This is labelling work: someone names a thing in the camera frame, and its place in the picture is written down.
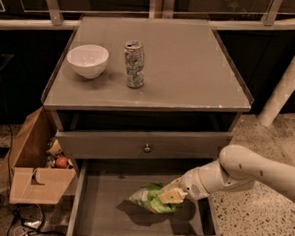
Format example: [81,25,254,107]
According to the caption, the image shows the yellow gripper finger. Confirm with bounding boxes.
[158,188,187,204]
[161,178,181,193]

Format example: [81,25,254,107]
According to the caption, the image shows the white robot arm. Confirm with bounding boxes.
[159,144,295,204]

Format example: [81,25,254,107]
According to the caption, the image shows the open grey middle drawer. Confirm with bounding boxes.
[67,159,221,236]

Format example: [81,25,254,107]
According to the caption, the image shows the grey top drawer with knob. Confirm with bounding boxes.
[56,131,233,159]

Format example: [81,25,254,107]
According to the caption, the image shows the red apple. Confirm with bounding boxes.
[55,156,68,169]

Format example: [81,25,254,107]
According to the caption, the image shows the white ceramic bowl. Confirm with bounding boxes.
[67,44,109,79]

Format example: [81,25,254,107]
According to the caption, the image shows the grey drawer cabinet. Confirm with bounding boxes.
[36,10,259,177]

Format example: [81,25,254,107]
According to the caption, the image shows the white diagonal pole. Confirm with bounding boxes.
[258,56,295,127]

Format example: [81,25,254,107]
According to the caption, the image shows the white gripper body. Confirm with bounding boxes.
[179,167,209,201]

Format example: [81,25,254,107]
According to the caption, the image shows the green rice chip bag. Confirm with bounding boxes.
[126,182,182,214]

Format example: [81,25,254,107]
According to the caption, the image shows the patterned drink can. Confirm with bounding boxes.
[124,40,145,88]

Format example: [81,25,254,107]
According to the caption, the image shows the metal window frame rail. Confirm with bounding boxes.
[0,0,295,31]

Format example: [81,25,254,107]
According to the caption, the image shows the tan item in box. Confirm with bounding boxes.
[46,138,62,157]

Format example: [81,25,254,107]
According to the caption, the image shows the brown cardboard box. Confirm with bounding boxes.
[0,107,76,205]

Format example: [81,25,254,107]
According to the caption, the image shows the black cables on floor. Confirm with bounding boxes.
[5,203,69,236]

